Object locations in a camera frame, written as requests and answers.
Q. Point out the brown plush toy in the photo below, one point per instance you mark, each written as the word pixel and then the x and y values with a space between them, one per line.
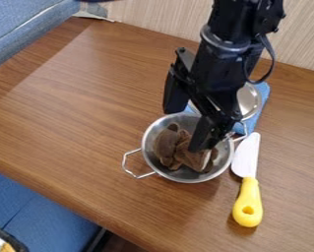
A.
pixel 169 146

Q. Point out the blue cloth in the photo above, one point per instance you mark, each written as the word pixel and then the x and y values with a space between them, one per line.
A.
pixel 253 123

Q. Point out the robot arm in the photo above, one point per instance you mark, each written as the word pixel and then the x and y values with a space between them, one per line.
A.
pixel 238 18

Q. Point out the silver pot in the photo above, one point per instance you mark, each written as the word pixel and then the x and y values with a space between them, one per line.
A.
pixel 185 174

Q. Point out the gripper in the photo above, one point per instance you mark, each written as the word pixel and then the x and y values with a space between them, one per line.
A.
pixel 220 72

